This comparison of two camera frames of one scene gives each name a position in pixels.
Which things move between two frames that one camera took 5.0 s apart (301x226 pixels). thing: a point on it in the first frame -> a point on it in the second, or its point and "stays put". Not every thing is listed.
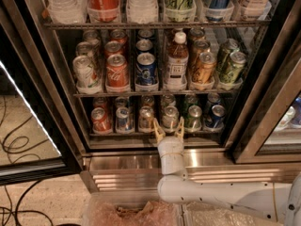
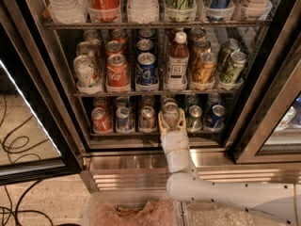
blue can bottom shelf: x=215 y=121 stays put
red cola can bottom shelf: x=102 y=121 stays put
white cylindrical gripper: x=170 y=147 -> x=174 y=140
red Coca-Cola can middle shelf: x=117 y=72 stays put
